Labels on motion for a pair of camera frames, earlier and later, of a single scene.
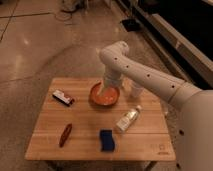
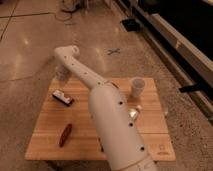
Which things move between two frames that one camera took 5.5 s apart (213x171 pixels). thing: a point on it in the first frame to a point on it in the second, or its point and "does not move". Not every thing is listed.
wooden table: x=84 y=120 does not move
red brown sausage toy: x=67 y=130 does not move
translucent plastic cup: x=136 y=90 does not move
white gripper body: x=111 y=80 to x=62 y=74
